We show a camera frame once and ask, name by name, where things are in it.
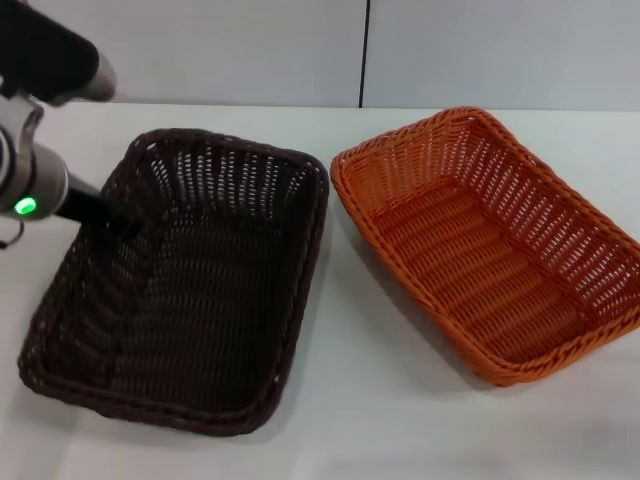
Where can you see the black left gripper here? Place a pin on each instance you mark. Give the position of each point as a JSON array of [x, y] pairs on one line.
[[87, 202]]

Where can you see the dark brown woven basket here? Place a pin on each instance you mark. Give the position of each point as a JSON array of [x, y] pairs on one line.
[[200, 300]]

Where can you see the orange woven basket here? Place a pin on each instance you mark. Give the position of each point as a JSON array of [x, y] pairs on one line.
[[480, 260]]

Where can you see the left robot arm silver black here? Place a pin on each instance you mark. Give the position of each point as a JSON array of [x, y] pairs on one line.
[[35, 170]]

